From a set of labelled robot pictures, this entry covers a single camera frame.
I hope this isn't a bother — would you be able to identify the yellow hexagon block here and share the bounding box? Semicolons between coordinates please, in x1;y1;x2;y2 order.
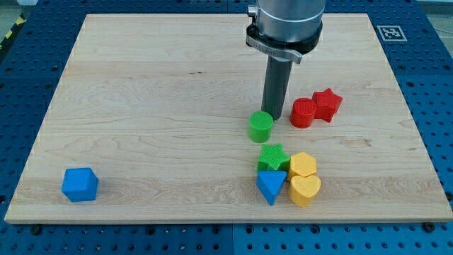
287;152;317;181

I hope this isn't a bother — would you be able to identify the green cylinder block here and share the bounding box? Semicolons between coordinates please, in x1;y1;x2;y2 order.
248;111;273;143

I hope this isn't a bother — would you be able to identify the green star block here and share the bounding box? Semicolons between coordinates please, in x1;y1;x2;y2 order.
257;143;290;171

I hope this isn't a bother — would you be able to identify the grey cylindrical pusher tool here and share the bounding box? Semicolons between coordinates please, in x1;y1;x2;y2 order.
261;56;292;120

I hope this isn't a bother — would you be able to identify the blue triangle block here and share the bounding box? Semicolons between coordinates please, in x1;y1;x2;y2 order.
256;171;287;205

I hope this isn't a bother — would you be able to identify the red cylinder block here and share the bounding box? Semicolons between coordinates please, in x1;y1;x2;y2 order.
289;98;316;128

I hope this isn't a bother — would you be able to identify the wooden board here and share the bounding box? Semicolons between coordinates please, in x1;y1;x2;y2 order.
5;13;452;225

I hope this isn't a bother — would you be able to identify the yellow heart block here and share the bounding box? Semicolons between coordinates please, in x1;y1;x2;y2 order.
288;175;321;208

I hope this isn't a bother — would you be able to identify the red star block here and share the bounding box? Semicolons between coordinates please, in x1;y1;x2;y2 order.
311;88;343;123

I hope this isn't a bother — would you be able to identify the blue cube block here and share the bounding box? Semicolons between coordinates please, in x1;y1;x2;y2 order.
62;167;98;203

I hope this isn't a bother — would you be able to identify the white fiducial marker tag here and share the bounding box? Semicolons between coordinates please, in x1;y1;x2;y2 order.
377;25;407;42

